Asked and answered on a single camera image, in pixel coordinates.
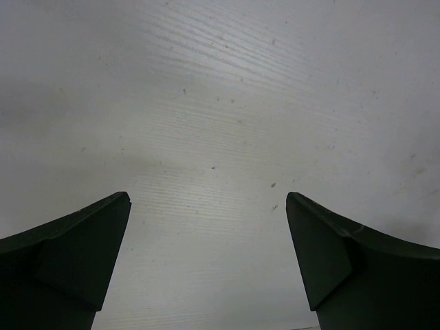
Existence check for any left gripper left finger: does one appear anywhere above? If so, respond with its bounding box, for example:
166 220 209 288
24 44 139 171
1 192 131 329

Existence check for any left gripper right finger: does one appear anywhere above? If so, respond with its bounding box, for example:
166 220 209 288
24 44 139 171
286 192 439 329

